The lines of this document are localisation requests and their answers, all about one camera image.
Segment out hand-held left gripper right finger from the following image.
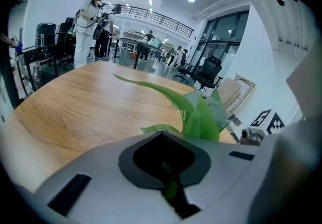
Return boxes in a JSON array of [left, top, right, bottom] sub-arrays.
[[161, 131, 262, 224]]

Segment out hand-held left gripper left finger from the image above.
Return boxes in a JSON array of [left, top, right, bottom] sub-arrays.
[[34, 131, 186, 224]]

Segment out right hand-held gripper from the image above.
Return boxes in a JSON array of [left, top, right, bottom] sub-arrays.
[[240, 109, 285, 146]]

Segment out small potted green plant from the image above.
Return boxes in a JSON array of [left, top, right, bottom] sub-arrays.
[[113, 73, 231, 202]]

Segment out person's right forearm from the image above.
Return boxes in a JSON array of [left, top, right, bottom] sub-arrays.
[[260, 117, 322, 218]]

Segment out brown cardboard sheets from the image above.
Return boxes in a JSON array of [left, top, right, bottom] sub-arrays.
[[220, 77, 243, 111]]

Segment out black office chair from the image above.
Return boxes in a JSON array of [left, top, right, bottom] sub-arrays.
[[55, 17, 76, 70], [194, 55, 224, 91], [173, 63, 197, 84]]

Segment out black framed glass door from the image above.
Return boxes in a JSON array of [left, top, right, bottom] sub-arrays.
[[193, 9, 250, 74]]

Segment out small bottle with red label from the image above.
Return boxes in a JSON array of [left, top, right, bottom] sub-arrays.
[[32, 65, 41, 83]]

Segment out black desk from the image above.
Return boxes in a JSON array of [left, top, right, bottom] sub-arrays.
[[15, 43, 76, 93]]

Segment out black equipment case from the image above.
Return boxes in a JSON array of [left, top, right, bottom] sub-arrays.
[[37, 23, 57, 48]]

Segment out black mezzanine railing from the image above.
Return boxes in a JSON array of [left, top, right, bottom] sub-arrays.
[[102, 3, 196, 40]]

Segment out wooden frame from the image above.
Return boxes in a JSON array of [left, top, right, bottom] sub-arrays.
[[233, 73, 257, 108]]

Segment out round grey pedestal table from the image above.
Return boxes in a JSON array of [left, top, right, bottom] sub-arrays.
[[117, 37, 162, 70]]

